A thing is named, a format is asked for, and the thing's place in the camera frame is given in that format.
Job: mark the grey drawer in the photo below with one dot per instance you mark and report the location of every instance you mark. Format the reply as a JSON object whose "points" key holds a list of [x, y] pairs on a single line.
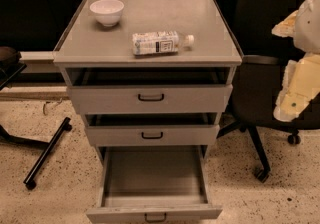
{"points": [[153, 185], [151, 129], [147, 90]]}

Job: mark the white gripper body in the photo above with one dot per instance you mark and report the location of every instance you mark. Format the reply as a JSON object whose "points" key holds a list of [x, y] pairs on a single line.
{"points": [[309, 23]]}

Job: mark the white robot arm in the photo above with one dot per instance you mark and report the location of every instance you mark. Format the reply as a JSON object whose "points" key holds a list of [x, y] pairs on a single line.
{"points": [[307, 27]]}

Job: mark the dark stool seat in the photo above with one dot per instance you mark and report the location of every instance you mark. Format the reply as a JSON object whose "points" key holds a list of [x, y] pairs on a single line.
{"points": [[10, 65]]}

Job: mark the black office chair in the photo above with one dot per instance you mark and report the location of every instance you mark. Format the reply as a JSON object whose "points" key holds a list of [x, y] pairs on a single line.
{"points": [[258, 80]]}

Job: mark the grey bottom drawer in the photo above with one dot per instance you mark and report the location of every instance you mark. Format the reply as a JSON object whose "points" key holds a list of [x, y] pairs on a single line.
{"points": [[153, 185]]}

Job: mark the black stand base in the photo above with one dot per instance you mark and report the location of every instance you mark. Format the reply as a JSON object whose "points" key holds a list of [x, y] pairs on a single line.
{"points": [[45, 147]]}

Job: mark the grey middle drawer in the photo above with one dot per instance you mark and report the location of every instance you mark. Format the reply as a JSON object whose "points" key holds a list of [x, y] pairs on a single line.
{"points": [[151, 129]]}

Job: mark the clear plastic bottle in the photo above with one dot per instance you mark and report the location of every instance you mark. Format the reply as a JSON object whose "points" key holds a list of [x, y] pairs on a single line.
{"points": [[160, 42]]}

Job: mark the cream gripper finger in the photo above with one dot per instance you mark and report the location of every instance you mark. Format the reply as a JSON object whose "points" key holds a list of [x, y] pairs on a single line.
{"points": [[285, 28]]}

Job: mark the grey top drawer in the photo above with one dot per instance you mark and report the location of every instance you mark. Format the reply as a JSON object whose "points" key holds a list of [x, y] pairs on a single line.
{"points": [[147, 90]]}

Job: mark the grey drawer cabinet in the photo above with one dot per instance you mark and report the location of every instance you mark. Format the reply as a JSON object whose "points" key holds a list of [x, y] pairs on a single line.
{"points": [[92, 45]]}

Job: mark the white ceramic bowl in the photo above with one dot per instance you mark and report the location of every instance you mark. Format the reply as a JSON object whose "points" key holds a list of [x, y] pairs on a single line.
{"points": [[107, 12]]}

